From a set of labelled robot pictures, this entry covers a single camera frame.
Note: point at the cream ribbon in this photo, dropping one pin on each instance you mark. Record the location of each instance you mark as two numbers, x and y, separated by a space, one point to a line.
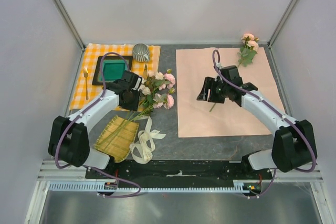
142 150

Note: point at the white cable duct strip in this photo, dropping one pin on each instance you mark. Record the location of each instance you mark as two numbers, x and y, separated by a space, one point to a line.
104 187

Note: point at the cream rose stem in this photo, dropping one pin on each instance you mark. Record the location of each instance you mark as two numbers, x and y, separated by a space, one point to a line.
149 98

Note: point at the left aluminium frame post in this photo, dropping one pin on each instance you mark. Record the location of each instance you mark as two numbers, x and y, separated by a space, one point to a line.
67 19

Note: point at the pink wrapping paper sheet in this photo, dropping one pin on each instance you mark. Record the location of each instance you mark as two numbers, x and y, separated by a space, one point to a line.
203 119

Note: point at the peach rose stem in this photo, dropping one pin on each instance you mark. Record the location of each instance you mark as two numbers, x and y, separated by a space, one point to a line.
248 51

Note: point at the orange white checkered cloth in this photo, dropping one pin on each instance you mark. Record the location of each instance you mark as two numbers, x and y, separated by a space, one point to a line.
93 51

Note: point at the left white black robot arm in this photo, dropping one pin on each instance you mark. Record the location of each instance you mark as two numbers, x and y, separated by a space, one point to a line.
69 140

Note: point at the gold spoon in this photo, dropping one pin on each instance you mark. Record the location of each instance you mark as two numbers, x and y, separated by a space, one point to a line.
85 74

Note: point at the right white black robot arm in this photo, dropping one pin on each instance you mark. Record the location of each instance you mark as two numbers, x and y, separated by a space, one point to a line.
293 146

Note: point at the black green square plate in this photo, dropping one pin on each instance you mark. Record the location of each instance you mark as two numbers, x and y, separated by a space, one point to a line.
113 68

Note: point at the grey striped mug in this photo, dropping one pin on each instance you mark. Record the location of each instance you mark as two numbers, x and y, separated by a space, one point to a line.
141 53

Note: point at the aluminium frame post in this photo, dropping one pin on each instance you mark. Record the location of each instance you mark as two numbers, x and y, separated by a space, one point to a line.
284 18
67 19

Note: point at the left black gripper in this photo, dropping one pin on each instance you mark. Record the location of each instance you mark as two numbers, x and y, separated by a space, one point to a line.
133 106

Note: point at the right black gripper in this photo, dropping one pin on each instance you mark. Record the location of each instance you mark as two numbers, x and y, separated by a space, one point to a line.
210 83

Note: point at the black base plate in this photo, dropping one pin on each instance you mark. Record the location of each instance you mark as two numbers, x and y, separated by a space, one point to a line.
184 173

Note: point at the right aluminium frame post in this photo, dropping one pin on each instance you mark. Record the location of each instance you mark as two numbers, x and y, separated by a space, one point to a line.
284 18

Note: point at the pink rose stem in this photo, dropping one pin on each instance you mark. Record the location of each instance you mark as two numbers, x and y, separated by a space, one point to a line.
168 100
170 83

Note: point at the woven bamboo mat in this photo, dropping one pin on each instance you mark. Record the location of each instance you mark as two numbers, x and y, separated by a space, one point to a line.
116 138

